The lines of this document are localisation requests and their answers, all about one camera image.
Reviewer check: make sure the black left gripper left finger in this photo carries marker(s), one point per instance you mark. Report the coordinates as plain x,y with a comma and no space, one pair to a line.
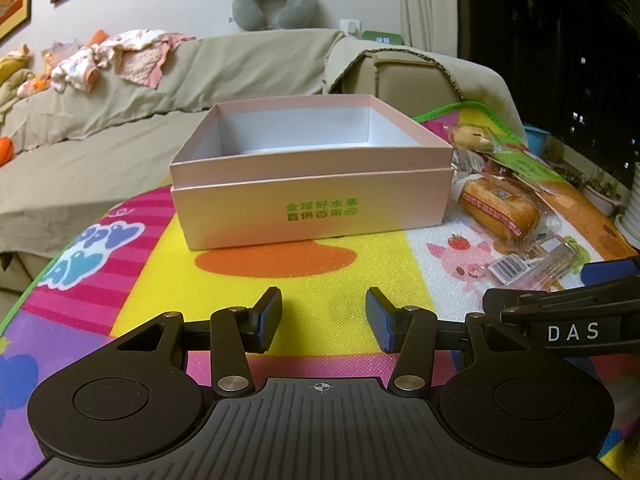
229,335

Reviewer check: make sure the clear packet with barcode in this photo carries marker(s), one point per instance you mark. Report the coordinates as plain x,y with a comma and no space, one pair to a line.
537,266

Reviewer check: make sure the grey neck pillow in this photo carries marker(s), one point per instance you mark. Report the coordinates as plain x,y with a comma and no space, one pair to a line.
259,15

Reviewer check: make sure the orange ball toy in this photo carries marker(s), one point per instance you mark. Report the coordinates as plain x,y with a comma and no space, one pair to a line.
6,150

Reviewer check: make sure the colourful cartoon play mat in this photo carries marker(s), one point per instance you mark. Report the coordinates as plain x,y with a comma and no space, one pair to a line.
125,264

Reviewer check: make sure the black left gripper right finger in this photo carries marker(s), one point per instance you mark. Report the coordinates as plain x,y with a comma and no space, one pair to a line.
414,335

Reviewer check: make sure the blue plastic bucket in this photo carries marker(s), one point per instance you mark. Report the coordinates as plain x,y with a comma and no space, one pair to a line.
536,138

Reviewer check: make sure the white potted plant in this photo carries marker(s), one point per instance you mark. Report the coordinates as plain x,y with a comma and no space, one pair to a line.
601,190

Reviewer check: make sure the packaged orange cake loaf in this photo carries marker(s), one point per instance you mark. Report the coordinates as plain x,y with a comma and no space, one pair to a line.
503,208

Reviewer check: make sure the beige covered sofa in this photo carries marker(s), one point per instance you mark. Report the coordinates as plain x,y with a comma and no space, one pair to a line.
77,154

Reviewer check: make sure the pink cardboard box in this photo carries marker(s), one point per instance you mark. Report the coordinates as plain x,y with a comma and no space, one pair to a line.
274,170

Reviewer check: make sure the green digital clock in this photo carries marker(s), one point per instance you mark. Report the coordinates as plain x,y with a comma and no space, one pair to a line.
383,37

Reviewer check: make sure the pile of baby clothes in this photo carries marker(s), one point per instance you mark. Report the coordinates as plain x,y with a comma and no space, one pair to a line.
138,56

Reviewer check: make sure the packaged round bread bun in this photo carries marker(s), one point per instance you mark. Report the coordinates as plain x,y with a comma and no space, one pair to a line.
473,138

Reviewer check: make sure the white curtain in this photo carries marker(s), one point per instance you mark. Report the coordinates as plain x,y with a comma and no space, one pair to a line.
430,25

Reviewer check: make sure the white wall socket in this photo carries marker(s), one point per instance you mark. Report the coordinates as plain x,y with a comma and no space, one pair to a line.
350,27

